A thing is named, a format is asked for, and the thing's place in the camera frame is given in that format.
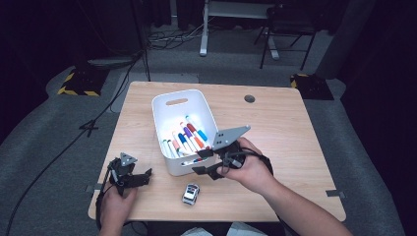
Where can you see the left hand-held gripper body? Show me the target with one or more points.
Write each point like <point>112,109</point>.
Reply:
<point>128,159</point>

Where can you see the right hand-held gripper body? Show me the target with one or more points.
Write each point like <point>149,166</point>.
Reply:
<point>229,137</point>

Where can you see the orange cap marker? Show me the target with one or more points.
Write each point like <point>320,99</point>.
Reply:
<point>199,142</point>

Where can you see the purple cap marker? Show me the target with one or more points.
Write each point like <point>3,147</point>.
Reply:
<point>188,131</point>

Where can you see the dark blue cap marker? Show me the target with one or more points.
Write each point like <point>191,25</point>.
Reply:
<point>182,137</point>

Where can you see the red cap marker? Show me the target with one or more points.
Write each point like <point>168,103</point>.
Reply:
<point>191,128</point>

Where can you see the peach cap marker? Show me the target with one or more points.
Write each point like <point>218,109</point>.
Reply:
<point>176,144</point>

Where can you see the light green cap marker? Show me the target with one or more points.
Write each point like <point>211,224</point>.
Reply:
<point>165,144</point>

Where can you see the white plastic bin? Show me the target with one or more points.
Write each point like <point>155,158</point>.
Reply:
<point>170,118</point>

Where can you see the person's left hand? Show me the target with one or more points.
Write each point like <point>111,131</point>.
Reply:
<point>115,209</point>

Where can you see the person's right hand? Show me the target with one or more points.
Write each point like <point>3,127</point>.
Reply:
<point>255,173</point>

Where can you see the small toy car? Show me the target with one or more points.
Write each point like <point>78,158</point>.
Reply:
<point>190,194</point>

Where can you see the grey tape piece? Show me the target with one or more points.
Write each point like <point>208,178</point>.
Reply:
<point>335,193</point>
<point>93,188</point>

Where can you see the round grey table grommet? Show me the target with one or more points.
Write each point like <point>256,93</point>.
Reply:
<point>249,98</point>

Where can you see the person's light grey clothing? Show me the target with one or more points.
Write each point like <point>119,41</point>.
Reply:
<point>242,230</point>

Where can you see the yellow black striped block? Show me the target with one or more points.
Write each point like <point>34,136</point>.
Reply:
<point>82,83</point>
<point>311,87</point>

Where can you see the flat grey stand base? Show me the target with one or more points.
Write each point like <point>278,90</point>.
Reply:
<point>109,62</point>

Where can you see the black stand pole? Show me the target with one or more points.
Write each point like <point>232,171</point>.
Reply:
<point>141,39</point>

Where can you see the black chair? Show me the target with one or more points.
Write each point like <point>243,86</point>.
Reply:
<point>288,19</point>

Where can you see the grey curtain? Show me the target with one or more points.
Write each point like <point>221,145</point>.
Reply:
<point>347,36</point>

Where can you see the white desk frame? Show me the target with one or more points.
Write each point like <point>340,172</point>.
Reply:
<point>205,29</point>

